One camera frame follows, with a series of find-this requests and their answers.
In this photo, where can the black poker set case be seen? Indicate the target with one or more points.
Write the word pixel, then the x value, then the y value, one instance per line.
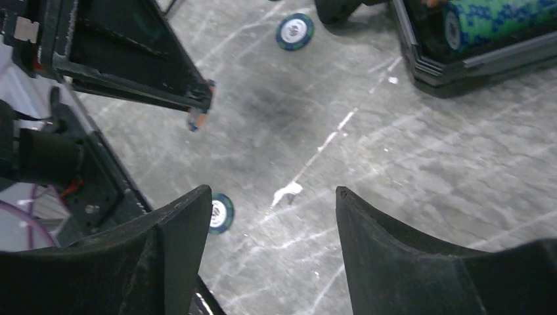
pixel 437 70

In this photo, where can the white brown poker chip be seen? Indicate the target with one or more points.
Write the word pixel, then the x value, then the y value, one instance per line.
pixel 197 117

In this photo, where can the teal poker chip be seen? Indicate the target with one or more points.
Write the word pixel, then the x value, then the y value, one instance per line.
pixel 295 32
pixel 222 214

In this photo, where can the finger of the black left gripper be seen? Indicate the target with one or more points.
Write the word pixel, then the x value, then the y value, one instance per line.
pixel 121 49

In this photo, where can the green chip stack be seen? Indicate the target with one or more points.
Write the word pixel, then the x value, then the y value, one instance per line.
pixel 469 24

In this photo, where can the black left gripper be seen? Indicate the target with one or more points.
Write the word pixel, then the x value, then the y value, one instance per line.
pixel 60 179

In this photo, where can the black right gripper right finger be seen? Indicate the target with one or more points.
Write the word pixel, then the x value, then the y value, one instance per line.
pixel 393 268

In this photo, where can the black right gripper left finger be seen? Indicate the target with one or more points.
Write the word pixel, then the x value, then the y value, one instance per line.
pixel 148 265

